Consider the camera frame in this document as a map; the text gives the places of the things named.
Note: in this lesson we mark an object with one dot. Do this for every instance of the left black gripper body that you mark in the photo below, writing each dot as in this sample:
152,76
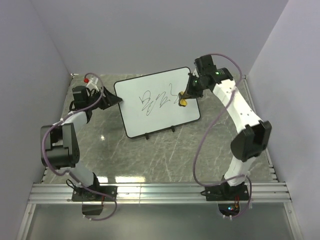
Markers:
91,100

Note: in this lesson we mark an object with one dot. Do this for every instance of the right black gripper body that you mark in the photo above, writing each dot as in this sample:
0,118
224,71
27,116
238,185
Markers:
201,87

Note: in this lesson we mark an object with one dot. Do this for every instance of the yellow bone-shaped eraser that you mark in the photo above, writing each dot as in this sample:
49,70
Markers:
181,100

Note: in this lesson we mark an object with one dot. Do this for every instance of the white whiteboard black frame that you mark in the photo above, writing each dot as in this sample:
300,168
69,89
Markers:
150,102

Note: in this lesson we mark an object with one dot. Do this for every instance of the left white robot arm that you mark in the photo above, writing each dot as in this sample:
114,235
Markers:
60,150

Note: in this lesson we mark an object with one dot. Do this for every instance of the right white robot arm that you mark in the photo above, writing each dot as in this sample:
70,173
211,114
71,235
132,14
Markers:
242,115

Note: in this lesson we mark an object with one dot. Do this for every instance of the right black whiteboard foot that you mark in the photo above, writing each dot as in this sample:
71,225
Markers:
172,129

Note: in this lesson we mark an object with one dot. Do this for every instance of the black whiteboard foot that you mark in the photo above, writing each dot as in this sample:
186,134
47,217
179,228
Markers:
172,129
147,136

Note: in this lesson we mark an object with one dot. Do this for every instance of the left black whiteboard foot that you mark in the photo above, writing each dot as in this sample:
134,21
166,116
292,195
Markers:
147,136

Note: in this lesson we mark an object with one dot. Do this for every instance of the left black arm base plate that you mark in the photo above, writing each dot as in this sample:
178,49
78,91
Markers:
82,195

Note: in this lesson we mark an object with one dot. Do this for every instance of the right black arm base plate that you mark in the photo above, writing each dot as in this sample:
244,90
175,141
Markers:
215,193

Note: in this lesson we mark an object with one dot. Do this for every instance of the aluminium mounting rail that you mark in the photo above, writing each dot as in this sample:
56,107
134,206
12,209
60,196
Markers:
155,193

